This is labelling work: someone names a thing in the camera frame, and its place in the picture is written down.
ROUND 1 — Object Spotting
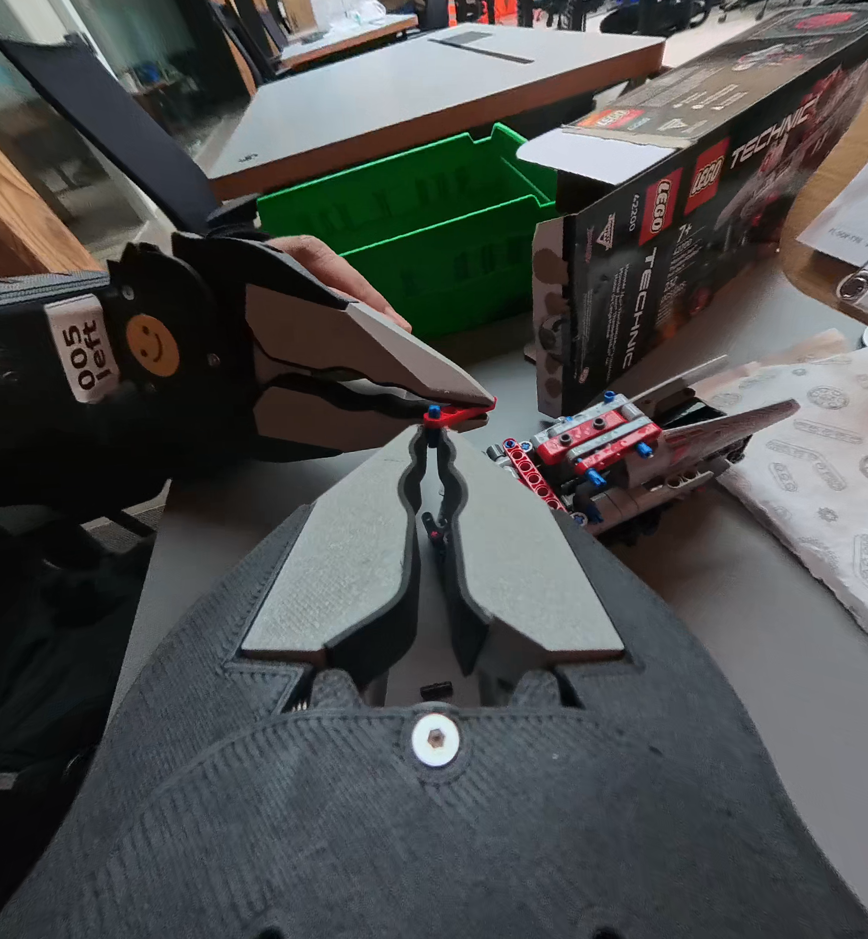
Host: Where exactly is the person's black clothing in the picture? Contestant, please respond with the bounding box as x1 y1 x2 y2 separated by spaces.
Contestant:
0 506 160 933

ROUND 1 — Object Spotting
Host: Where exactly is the black cardboard set box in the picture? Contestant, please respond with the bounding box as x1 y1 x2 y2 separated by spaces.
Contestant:
516 0 868 419

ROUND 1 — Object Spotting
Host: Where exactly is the green plastic bin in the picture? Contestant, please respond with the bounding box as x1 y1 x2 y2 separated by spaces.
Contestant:
256 121 561 340

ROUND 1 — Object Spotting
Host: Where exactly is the short red holed brick beam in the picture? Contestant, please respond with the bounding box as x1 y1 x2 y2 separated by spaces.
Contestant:
423 396 498 431

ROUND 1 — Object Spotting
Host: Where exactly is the printed white paper bag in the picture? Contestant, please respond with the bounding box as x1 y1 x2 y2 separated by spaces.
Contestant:
720 345 868 672

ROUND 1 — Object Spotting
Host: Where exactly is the white instruction sheet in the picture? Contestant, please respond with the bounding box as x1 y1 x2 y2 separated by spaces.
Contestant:
797 143 868 268

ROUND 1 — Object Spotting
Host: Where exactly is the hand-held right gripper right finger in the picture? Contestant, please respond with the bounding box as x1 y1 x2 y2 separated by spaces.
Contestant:
445 431 626 677

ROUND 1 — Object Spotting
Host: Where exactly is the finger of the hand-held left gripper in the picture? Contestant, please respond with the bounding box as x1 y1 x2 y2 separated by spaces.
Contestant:
252 378 436 453
245 285 498 409

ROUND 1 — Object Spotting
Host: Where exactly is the grey red brick vehicle model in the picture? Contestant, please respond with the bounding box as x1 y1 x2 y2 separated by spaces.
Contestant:
484 356 802 547

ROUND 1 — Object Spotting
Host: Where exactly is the person's left hand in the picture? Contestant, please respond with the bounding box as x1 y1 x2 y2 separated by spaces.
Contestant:
267 235 414 335

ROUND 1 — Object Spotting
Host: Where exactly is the black office chair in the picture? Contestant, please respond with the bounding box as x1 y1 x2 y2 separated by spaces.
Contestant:
0 33 262 237

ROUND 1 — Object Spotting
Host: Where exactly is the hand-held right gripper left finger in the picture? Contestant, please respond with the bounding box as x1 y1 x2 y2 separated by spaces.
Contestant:
242 427 422 688

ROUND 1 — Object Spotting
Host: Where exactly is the brown instruction board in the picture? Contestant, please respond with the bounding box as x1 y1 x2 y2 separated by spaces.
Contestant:
779 69 868 340

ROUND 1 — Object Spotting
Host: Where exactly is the grey table with wooden edge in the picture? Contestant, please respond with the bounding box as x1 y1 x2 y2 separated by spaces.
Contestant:
206 22 666 201

